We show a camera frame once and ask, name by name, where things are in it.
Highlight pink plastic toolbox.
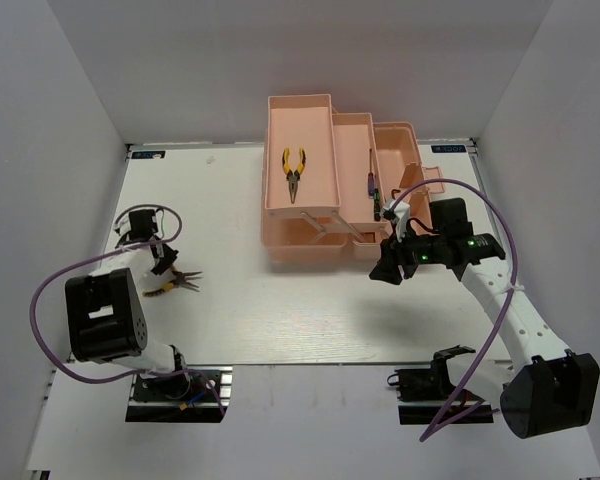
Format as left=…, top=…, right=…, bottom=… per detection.
left=261, top=94, right=445, bottom=265

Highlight left blue table label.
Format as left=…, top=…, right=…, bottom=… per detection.
left=131, top=150, right=166, bottom=159

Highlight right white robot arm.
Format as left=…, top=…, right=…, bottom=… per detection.
left=369, top=198, right=600, bottom=439

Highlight yellow side cutter pliers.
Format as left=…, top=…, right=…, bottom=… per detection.
left=142, top=267, right=203, bottom=298

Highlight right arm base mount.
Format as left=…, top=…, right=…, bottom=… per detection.
left=385, top=367, right=495, bottom=427

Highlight blue table label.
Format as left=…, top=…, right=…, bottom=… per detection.
left=431, top=144, right=467, bottom=154
left=131, top=150, right=166, bottom=159

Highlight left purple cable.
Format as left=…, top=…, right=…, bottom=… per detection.
left=31, top=202, right=227, bottom=420

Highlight right blue table label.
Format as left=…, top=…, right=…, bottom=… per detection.
left=431, top=144, right=467, bottom=154

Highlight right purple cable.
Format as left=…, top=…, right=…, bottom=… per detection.
left=382, top=178, right=519, bottom=443

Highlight black green screwdriver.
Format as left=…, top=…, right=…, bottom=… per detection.
left=373, top=188, right=382, bottom=221

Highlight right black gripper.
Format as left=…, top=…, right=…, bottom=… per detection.
left=369, top=221, right=446, bottom=285

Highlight purple cable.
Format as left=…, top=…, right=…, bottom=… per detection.
left=31, top=202, right=227, bottom=420
left=382, top=178, right=519, bottom=443

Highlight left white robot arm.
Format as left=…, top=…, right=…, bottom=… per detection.
left=65, top=207, right=192, bottom=399

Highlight blue handled screwdriver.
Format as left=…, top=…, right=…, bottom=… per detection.
left=366, top=149, right=375, bottom=198

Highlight yellow needle-nose pliers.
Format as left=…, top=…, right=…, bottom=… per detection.
left=281, top=148, right=306, bottom=204

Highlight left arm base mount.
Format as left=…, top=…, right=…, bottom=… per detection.
left=125, top=366, right=233, bottom=424

